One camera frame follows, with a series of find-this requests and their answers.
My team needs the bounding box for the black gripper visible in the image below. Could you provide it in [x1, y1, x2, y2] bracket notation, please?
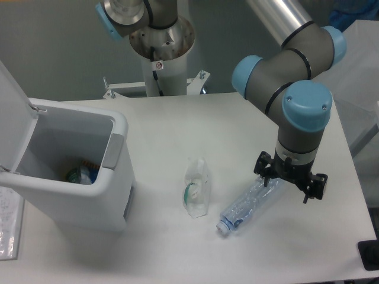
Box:
[253, 151, 328, 204]

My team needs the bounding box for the clear plastic water bottle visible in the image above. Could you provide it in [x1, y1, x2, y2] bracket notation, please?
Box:
[216, 176, 285, 237]

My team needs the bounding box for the clear plastic bag trash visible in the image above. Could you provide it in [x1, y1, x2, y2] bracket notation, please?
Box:
[183, 158, 211, 218]

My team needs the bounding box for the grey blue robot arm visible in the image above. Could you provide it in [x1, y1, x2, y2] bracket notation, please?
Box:
[95, 1, 346, 199]

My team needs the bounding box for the green trash inside can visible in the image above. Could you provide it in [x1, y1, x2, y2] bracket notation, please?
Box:
[65, 160, 100, 185]

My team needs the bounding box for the white trash can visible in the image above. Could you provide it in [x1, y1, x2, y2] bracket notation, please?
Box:
[1, 67, 135, 231]

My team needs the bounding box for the white covered side table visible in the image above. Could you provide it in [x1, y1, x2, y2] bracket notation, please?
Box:
[322, 19, 379, 154]

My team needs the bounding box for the black device at table edge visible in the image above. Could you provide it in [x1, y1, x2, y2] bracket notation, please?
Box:
[358, 240, 378, 271]

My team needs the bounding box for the blue object in background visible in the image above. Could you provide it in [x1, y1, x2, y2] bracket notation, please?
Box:
[329, 10, 378, 32]

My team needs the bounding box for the laminated paper sheet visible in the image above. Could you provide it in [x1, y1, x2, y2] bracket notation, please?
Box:
[1, 187, 24, 261]

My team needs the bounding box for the white pedestal base bracket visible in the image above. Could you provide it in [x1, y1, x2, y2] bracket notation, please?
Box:
[103, 70, 211, 99]

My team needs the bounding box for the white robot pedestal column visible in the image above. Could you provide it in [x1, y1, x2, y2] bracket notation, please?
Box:
[129, 17, 195, 83]

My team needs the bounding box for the black cable on pedestal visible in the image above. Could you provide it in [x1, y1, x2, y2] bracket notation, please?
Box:
[149, 46, 164, 96]

